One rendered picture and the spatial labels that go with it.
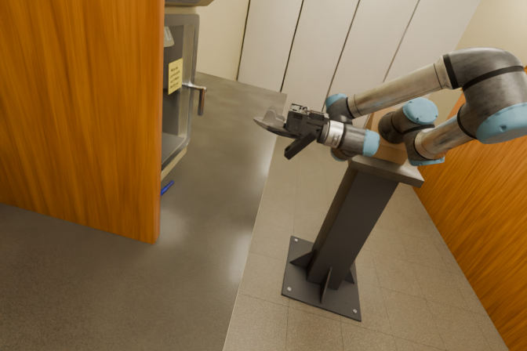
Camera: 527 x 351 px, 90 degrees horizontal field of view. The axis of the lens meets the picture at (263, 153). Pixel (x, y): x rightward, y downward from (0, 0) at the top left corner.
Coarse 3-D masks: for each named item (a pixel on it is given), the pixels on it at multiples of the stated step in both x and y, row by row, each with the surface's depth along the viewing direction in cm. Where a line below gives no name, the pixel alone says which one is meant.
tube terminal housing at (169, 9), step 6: (168, 6) 57; (174, 6) 59; (180, 6) 62; (186, 6) 65; (192, 6) 69; (168, 12) 57; (174, 12) 60; (180, 12) 63; (186, 12) 66; (192, 12) 69; (186, 150) 94; (180, 156) 89; (174, 162) 85; (168, 168) 81; (162, 174) 78
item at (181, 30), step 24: (168, 24) 56; (192, 24) 68; (168, 48) 59; (192, 48) 72; (168, 72) 62; (192, 72) 77; (168, 96) 65; (192, 96) 82; (168, 120) 69; (168, 144) 73
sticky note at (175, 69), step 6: (180, 60) 67; (174, 66) 64; (180, 66) 68; (174, 72) 65; (180, 72) 69; (174, 78) 66; (180, 78) 70; (174, 84) 67; (180, 84) 71; (174, 90) 68
